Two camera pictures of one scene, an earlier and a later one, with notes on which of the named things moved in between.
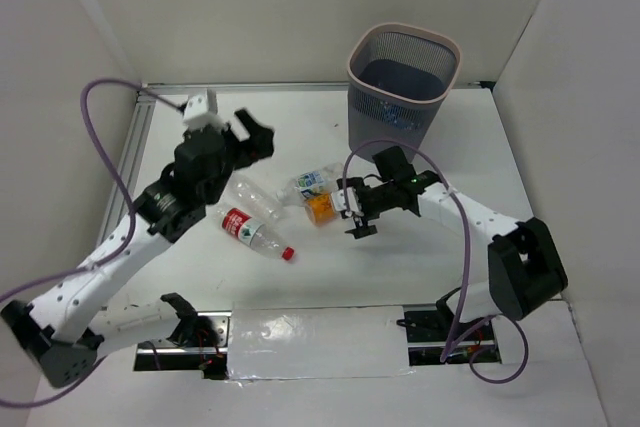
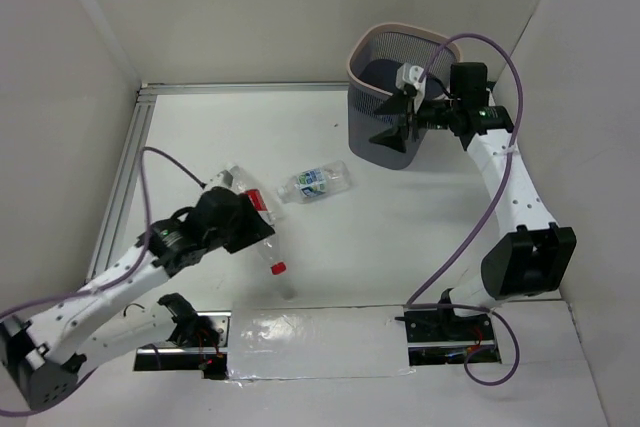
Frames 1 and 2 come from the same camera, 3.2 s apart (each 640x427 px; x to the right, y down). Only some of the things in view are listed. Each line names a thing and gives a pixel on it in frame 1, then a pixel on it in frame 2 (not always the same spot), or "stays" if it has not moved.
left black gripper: [232, 142] → [251, 229]
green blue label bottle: [313, 182] stays
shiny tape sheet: [271, 341] stays
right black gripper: [363, 228] → [394, 138]
